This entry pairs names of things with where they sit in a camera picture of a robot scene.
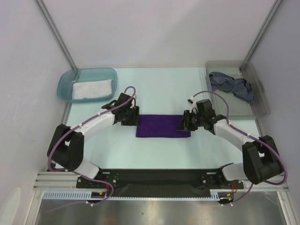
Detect purple towel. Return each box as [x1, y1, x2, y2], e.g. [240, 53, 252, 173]
[135, 114, 191, 138]

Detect dark blue grey towel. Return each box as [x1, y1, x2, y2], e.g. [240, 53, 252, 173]
[209, 72, 255, 103]

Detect light blue towel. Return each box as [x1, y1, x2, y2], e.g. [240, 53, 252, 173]
[72, 79, 113, 100]

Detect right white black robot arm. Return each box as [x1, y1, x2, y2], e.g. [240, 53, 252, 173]
[177, 99, 284, 188]

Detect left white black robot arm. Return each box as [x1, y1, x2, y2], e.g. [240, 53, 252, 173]
[47, 93, 139, 188]

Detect clear grey plastic bin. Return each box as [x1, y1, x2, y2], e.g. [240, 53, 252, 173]
[205, 61, 270, 120]

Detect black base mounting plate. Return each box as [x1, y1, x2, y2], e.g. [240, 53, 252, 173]
[76, 168, 244, 198]

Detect teal plastic bin lid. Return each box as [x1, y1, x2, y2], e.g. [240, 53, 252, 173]
[57, 67, 118, 104]

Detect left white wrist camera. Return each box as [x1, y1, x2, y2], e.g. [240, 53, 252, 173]
[126, 94, 136, 109]

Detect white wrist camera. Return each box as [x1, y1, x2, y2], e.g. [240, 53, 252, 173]
[126, 94, 136, 109]
[187, 96, 198, 113]

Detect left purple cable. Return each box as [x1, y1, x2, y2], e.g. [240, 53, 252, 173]
[47, 86, 137, 207]

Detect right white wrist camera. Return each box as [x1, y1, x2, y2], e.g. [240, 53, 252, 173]
[187, 96, 198, 113]

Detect light blue cable duct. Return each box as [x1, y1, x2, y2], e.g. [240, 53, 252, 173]
[42, 190, 233, 202]

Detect left aluminium corner post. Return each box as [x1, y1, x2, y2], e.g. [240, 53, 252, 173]
[34, 0, 77, 69]

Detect aluminium corner post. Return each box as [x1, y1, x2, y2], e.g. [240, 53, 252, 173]
[239, 0, 285, 71]
[34, 0, 77, 69]

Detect right aluminium corner post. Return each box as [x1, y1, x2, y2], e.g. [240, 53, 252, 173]
[239, 0, 285, 71]

